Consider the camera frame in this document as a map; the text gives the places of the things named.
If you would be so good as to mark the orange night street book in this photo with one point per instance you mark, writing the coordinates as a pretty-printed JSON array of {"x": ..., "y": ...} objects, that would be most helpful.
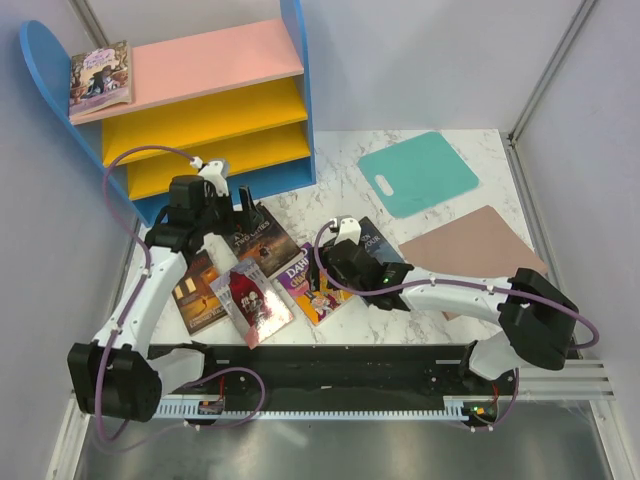
[{"x": 194, "y": 297}]

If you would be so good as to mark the Nineteen Eighty-Four dark book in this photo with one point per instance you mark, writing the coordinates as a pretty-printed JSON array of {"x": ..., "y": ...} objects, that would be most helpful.
[{"x": 375, "y": 243}]

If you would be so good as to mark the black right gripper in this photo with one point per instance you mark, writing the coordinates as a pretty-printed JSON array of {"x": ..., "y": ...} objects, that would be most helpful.
[{"x": 314, "y": 276}]

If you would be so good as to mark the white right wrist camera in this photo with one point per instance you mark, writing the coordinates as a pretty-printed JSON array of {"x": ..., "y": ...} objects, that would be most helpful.
[{"x": 346, "y": 228}]

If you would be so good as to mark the blue pink yellow bookshelf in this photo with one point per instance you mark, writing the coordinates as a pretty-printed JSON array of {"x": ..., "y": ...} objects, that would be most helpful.
[{"x": 242, "y": 94}]

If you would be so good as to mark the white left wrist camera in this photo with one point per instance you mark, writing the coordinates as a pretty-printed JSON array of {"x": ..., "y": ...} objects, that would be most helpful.
[{"x": 214, "y": 171}]

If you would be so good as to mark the aluminium frame rail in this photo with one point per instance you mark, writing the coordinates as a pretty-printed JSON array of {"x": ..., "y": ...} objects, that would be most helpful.
[{"x": 580, "y": 380}]

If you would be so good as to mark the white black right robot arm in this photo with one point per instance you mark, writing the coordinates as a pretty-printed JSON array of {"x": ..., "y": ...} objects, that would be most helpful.
[{"x": 536, "y": 320}]

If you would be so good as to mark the red castle cover book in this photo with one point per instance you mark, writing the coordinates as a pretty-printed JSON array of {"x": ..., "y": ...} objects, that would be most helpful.
[{"x": 255, "y": 308}]

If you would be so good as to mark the Tale of Two Cities book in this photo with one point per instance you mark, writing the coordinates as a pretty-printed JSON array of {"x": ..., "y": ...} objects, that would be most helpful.
[{"x": 270, "y": 245}]

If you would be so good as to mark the teal plastic file folder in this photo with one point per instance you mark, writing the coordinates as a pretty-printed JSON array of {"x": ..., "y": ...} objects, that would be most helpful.
[{"x": 417, "y": 174}]

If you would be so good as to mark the Roald Dahl Charlie book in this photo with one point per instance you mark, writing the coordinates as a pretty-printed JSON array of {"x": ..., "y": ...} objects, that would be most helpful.
[{"x": 318, "y": 303}]

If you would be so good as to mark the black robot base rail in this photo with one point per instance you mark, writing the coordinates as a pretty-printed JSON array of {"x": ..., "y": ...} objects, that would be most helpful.
[{"x": 376, "y": 377}]

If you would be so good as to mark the purple illustrated paperback book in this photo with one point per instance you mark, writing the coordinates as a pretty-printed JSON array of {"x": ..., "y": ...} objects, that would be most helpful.
[{"x": 100, "y": 79}]

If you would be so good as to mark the white slotted cable duct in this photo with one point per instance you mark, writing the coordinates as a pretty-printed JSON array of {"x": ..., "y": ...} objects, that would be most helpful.
[{"x": 207, "y": 408}]

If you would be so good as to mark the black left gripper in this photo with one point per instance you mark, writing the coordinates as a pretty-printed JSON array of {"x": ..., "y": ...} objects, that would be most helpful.
[{"x": 234, "y": 219}]

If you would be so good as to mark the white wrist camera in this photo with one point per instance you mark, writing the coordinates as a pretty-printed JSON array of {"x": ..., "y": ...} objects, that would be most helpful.
[
  {"x": 346, "y": 228},
  {"x": 214, "y": 171}
]

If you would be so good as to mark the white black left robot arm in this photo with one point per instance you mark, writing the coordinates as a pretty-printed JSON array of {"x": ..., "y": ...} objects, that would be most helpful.
[{"x": 113, "y": 375}]

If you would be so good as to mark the pink brown file folder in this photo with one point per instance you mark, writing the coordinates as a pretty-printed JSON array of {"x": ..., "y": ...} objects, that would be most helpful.
[{"x": 479, "y": 244}]

